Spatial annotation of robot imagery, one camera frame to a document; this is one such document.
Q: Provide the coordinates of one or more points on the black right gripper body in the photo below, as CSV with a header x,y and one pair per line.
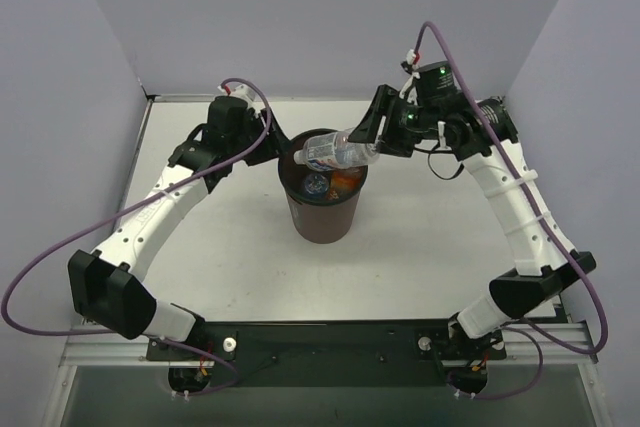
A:
x,y
376,114

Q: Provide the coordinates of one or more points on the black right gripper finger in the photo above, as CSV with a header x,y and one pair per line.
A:
x,y
378,121
398,143

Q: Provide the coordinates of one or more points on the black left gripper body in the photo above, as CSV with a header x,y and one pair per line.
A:
x,y
267,142

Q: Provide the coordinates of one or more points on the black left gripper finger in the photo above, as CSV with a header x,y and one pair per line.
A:
x,y
261,154
276,144

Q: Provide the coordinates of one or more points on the clear bottle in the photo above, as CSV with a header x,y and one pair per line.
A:
x,y
334,151

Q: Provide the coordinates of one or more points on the orange label plastic bottle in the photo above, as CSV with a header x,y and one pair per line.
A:
x,y
343,183

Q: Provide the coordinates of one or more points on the blue label plastic bottle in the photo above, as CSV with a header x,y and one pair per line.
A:
x,y
315,186

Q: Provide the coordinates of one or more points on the brown plastic waste bin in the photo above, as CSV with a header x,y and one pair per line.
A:
x,y
316,220

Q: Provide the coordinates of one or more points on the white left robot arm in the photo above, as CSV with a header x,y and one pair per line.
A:
x,y
107,283

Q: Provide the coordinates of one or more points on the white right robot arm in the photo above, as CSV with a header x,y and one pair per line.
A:
x,y
484,139

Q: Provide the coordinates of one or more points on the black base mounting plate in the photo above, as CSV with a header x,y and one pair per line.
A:
x,y
330,352

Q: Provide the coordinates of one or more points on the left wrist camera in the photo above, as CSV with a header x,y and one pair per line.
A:
x,y
244,92

